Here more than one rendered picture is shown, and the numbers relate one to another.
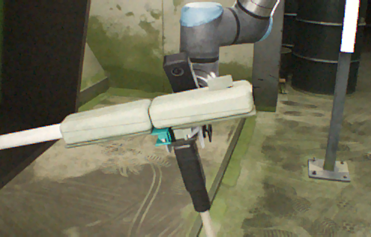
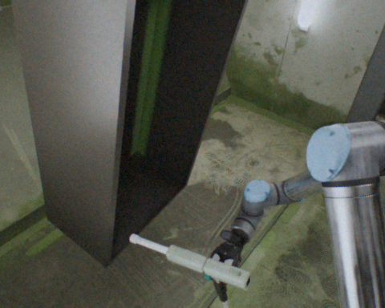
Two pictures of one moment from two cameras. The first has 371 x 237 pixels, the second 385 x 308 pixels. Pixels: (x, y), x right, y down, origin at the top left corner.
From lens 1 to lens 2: 81 cm
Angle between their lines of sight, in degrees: 25
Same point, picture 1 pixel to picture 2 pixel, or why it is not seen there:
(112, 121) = (188, 264)
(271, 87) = not seen: hidden behind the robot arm
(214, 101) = (229, 279)
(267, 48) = (366, 104)
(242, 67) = (338, 113)
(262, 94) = not seen: hidden behind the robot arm
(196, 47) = (249, 209)
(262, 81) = not seen: hidden behind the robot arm
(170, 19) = (289, 58)
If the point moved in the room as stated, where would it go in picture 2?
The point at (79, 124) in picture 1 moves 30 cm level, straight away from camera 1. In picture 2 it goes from (174, 257) to (184, 196)
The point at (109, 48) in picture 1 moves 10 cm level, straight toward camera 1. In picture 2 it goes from (236, 66) to (235, 70)
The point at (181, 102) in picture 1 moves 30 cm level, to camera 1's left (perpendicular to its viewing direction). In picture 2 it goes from (216, 272) to (135, 241)
